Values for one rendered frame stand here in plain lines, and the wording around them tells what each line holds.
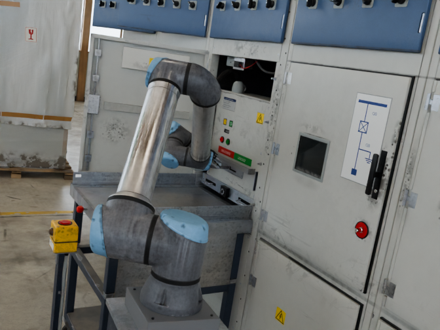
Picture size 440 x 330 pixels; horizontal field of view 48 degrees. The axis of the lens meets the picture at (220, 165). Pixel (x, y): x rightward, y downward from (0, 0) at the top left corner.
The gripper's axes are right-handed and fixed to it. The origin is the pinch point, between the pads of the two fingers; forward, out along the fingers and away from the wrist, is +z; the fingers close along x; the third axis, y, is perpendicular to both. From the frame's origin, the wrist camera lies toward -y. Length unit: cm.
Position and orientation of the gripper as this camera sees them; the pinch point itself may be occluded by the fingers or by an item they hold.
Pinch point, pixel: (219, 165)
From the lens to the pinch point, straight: 252.5
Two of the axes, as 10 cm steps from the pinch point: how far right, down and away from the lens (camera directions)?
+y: 5.0, 2.5, -8.3
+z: 6.7, 5.0, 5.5
